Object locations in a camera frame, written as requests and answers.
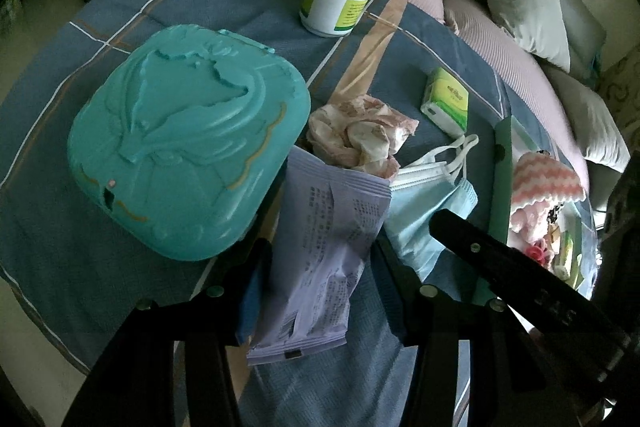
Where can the blue face mask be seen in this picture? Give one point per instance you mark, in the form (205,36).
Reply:
(425,202)

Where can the teal plastic box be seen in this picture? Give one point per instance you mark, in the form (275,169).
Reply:
(185,142)

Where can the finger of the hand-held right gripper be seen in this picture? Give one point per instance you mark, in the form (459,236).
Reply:
(472,249)

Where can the red hair scrunchie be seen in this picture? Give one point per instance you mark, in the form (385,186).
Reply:
(535,253)

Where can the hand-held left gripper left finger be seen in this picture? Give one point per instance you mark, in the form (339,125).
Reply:
(248,302)

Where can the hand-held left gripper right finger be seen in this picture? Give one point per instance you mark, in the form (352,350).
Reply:
(395,307)

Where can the pink white knitted cloth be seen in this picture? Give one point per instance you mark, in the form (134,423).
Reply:
(545,179)

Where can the white tray with teal rim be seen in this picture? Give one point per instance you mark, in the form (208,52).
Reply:
(501,187)

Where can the grey pillow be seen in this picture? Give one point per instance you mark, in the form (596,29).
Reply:
(525,2)
(595,122)

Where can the green tissue pack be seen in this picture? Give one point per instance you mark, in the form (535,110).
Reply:
(566,249)
(445,99)

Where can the purple packet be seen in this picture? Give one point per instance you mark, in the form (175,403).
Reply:
(320,247)

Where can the blue plaid blanket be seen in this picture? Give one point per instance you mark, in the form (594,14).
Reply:
(75,7)

